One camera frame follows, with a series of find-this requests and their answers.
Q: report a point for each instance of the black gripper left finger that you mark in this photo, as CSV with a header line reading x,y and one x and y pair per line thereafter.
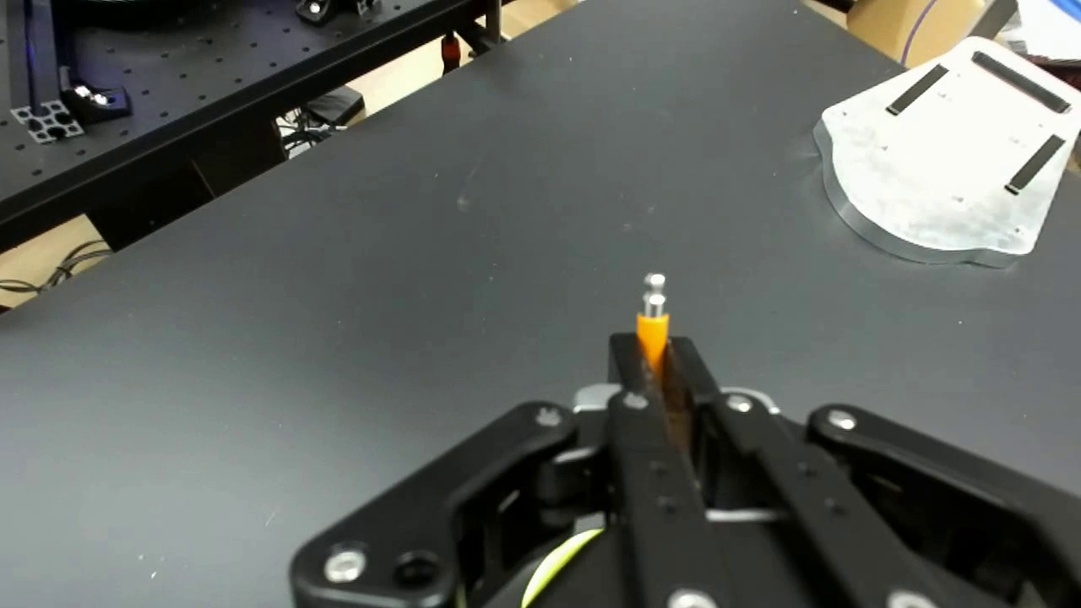
x,y
652,495

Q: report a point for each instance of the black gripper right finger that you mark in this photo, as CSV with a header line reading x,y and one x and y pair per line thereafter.
x,y
812,509

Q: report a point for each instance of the silver metal mounting plate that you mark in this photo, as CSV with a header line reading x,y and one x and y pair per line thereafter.
x,y
932,181

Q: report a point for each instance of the brown cardboard box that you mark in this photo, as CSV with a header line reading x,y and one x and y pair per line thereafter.
x,y
898,29

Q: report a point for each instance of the black optical breadboard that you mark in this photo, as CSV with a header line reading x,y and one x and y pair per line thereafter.
x,y
170,69

